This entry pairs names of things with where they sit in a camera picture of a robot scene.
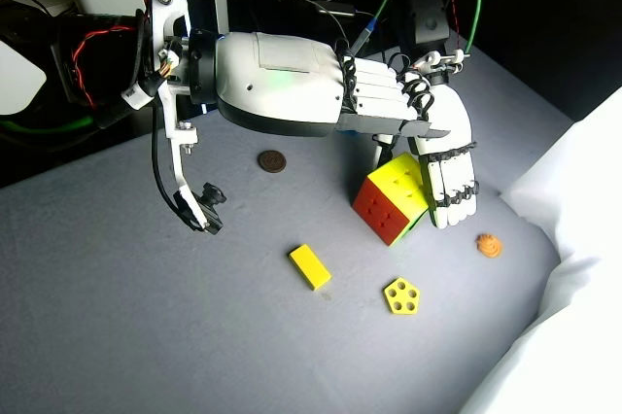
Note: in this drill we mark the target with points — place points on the round brown sandwich cookie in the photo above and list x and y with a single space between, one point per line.
271 161

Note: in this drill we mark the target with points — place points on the white adapter with blue end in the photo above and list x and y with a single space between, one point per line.
362 40

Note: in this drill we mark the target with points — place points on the white sheet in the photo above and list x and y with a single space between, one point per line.
573 239

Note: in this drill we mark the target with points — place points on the yellow pentagon block with holes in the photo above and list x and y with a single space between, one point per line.
402 296

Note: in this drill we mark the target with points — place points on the grey table cloth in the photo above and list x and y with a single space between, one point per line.
146 312

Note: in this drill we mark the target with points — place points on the multicoloured puzzle cube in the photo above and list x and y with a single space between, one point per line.
384 205

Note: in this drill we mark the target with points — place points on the yellow rectangular block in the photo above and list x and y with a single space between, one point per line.
310 265

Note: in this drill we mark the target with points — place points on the orange swirl toy pastry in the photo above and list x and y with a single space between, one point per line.
489 246

